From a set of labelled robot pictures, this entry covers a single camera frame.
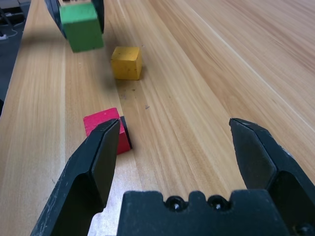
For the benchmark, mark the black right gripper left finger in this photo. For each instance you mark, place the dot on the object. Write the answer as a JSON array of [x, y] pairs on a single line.
[[81, 177]]

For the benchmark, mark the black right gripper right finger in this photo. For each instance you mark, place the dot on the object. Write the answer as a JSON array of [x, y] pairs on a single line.
[[258, 159]]

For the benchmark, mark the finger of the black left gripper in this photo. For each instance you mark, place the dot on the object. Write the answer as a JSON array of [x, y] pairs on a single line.
[[53, 12], [100, 12]]

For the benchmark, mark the green wooden block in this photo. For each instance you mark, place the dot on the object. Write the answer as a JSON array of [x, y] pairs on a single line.
[[81, 29]]

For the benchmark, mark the yellow wooden block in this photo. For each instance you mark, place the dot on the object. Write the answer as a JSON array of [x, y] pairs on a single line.
[[125, 64]]

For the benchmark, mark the red wooden block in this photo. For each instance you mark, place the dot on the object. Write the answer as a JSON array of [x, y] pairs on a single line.
[[103, 118]]

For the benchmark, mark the white power strip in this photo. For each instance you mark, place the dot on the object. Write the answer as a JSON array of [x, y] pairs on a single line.
[[3, 37]]

